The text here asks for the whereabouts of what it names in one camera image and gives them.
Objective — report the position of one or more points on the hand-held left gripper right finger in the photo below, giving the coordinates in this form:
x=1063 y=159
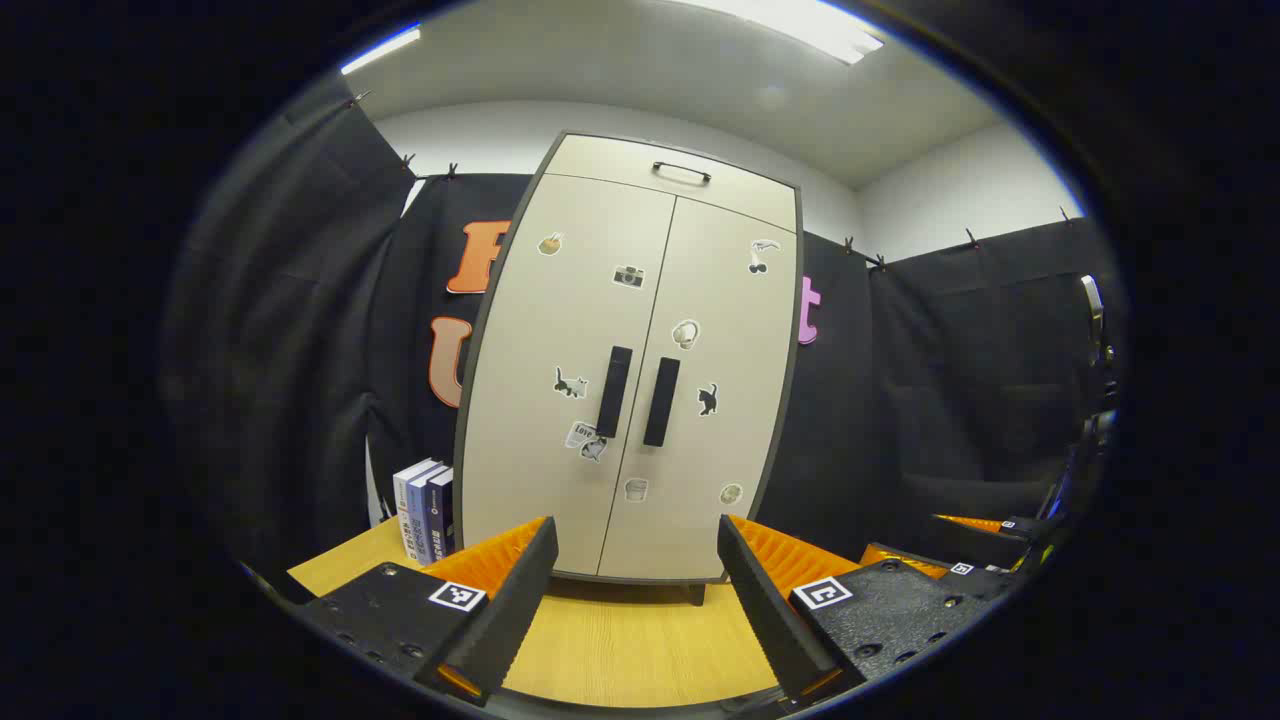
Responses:
x=770 y=620

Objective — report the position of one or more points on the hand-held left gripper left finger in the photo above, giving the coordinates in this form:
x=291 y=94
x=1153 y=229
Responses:
x=515 y=610

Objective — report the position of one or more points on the black backdrop cloth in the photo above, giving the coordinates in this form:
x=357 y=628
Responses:
x=900 y=400

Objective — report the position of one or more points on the beige cabinet door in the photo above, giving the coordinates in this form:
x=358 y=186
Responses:
x=740 y=330
x=540 y=350

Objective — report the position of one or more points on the short ceiling light strip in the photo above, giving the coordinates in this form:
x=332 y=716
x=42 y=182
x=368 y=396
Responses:
x=385 y=47

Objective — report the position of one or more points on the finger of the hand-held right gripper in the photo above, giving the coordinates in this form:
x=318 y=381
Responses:
x=900 y=556
x=975 y=524

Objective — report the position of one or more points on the dark blue book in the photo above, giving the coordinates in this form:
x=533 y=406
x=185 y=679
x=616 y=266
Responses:
x=443 y=510

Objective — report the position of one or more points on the beige double-door shoe cabinet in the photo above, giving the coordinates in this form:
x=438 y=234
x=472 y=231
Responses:
x=600 y=160

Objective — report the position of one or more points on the white book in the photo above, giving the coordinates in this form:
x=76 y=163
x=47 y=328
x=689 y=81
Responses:
x=403 y=500

